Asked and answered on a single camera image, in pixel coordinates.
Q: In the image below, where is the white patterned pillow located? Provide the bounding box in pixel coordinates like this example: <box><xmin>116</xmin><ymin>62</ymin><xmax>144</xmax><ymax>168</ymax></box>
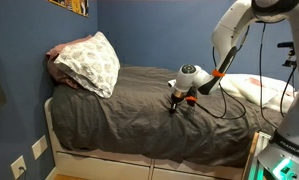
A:
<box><xmin>53</xmin><ymin>31</ymin><xmax>121</xmax><ymax>99</ymax></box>

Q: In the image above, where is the white wall outlet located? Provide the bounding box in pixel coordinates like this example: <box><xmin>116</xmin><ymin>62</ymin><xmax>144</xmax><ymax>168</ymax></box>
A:
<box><xmin>10</xmin><ymin>155</ymin><xmax>27</xmax><ymax>180</ymax></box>

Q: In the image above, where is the orange cable clip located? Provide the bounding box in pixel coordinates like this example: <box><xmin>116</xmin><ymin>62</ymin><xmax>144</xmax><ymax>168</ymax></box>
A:
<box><xmin>184</xmin><ymin>95</ymin><xmax>198</xmax><ymax>103</ymax></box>
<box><xmin>211</xmin><ymin>69</ymin><xmax>226</xmax><ymax>78</ymax></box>

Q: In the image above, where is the white metal frame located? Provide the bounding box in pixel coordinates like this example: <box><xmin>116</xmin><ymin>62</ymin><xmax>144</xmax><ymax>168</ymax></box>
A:
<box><xmin>253</xmin><ymin>130</ymin><xmax>273</xmax><ymax>180</ymax></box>

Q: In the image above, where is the basketball players poster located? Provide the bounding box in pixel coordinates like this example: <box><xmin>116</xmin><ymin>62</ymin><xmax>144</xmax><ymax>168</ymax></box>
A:
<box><xmin>47</xmin><ymin>0</ymin><xmax>90</xmax><ymax>18</ymax></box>

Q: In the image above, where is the black camera on stand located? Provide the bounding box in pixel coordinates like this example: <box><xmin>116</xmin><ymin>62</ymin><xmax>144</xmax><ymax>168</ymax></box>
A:
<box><xmin>277</xmin><ymin>41</ymin><xmax>298</xmax><ymax>118</ymax></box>

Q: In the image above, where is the grey blanket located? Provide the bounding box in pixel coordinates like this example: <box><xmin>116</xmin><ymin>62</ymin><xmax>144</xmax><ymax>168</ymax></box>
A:
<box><xmin>50</xmin><ymin>64</ymin><xmax>287</xmax><ymax>168</ymax></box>

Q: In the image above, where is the mauve pink pillow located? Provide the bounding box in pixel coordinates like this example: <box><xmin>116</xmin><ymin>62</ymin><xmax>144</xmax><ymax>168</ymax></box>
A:
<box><xmin>45</xmin><ymin>34</ymin><xmax>93</xmax><ymax>89</ymax></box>

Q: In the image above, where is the wooden board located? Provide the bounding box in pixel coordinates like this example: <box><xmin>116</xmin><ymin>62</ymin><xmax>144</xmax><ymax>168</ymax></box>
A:
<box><xmin>241</xmin><ymin>132</ymin><xmax>260</xmax><ymax>180</ymax></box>

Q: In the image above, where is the white blank wall plate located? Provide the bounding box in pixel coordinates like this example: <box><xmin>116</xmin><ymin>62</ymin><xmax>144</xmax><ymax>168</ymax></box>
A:
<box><xmin>31</xmin><ymin>134</ymin><xmax>49</xmax><ymax>160</ymax></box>

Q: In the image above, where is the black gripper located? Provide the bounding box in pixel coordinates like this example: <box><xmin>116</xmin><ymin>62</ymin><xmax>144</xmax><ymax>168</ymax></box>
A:
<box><xmin>169</xmin><ymin>94</ymin><xmax>196</xmax><ymax>118</ymax></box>

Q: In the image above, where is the white baseboard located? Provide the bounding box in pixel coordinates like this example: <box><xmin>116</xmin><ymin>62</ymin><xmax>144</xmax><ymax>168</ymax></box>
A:
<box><xmin>44</xmin><ymin>167</ymin><xmax>58</xmax><ymax>180</ymax></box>

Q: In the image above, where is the white fluffy duvet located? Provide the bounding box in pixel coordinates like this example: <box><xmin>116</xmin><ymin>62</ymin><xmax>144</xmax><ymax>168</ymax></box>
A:
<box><xmin>219</xmin><ymin>73</ymin><xmax>296</xmax><ymax>114</ymax></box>

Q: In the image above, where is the white bed frame with drawers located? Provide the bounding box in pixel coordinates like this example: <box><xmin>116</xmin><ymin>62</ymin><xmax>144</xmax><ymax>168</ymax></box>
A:
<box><xmin>43</xmin><ymin>97</ymin><xmax>247</xmax><ymax>180</ymax></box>

